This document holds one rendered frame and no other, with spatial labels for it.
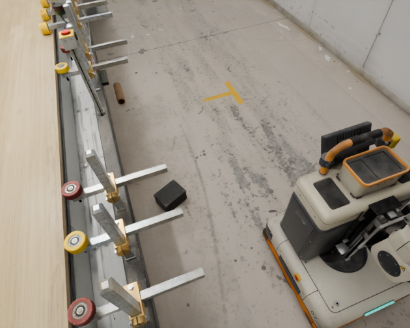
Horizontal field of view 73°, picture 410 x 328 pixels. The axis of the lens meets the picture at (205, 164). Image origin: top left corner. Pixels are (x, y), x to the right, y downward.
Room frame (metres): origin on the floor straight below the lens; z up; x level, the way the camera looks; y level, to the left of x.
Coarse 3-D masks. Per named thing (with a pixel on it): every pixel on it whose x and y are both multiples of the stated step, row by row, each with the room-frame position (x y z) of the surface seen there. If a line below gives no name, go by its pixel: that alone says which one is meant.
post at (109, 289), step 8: (104, 280) 0.22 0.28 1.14; (112, 280) 0.22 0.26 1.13; (104, 288) 0.20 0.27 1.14; (112, 288) 0.20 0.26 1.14; (120, 288) 0.22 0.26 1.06; (104, 296) 0.18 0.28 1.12; (112, 296) 0.19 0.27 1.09; (120, 296) 0.19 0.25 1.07; (128, 296) 0.21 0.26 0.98; (120, 304) 0.19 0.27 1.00; (128, 304) 0.19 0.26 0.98; (136, 304) 0.21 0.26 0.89; (128, 312) 0.18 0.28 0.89; (136, 312) 0.19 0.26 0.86
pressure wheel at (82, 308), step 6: (78, 300) 0.23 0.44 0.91; (84, 300) 0.23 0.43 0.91; (90, 300) 0.23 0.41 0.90; (72, 306) 0.21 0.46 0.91; (78, 306) 0.21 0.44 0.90; (84, 306) 0.21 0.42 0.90; (90, 306) 0.21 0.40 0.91; (72, 312) 0.19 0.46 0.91; (78, 312) 0.19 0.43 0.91; (84, 312) 0.19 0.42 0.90; (90, 312) 0.19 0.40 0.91; (72, 318) 0.18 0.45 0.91; (78, 318) 0.18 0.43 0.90; (84, 318) 0.17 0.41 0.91; (90, 318) 0.18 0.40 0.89; (72, 324) 0.16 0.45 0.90; (78, 324) 0.16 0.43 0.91; (84, 324) 0.16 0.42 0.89
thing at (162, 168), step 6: (150, 168) 0.79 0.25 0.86; (156, 168) 0.79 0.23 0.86; (162, 168) 0.78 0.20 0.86; (132, 174) 0.76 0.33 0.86; (138, 174) 0.76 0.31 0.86; (144, 174) 0.75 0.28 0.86; (150, 174) 0.76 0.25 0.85; (156, 174) 0.77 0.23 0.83; (120, 180) 0.73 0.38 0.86; (126, 180) 0.73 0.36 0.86; (132, 180) 0.73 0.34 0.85; (138, 180) 0.74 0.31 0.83; (96, 186) 0.71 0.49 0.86; (102, 186) 0.71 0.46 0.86; (120, 186) 0.72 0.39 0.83; (84, 192) 0.68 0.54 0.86; (90, 192) 0.68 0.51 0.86; (96, 192) 0.69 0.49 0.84; (102, 192) 0.69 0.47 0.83; (78, 198) 0.66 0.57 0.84
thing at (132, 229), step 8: (160, 216) 0.54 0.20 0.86; (168, 216) 0.53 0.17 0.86; (176, 216) 0.54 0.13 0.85; (136, 224) 0.51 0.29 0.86; (144, 224) 0.51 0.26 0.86; (152, 224) 0.51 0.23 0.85; (160, 224) 0.51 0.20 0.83; (128, 232) 0.48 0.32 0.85; (136, 232) 0.49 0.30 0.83; (96, 240) 0.45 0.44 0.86; (104, 240) 0.45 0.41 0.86; (88, 248) 0.43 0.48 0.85
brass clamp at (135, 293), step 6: (126, 288) 0.27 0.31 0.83; (138, 288) 0.27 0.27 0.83; (132, 294) 0.25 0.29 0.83; (138, 294) 0.25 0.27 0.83; (138, 300) 0.23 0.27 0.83; (144, 312) 0.20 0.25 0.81; (132, 318) 0.18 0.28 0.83; (138, 318) 0.18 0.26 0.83; (144, 318) 0.18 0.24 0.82; (132, 324) 0.16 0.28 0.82; (138, 324) 0.16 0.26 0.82
